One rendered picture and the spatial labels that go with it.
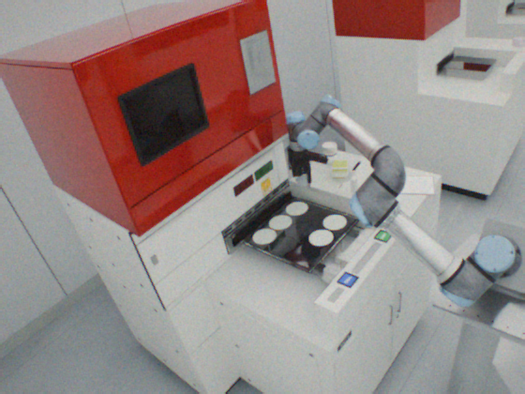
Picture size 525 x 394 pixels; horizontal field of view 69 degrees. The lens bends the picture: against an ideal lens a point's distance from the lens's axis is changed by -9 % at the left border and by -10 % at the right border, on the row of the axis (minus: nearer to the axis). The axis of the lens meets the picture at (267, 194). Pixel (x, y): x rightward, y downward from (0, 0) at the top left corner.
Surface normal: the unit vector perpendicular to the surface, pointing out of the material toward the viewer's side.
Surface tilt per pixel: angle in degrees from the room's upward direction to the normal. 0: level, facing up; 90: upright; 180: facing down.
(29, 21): 90
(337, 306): 0
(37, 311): 90
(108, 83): 90
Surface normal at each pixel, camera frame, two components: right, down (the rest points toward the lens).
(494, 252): -0.49, -0.28
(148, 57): 0.75, 0.25
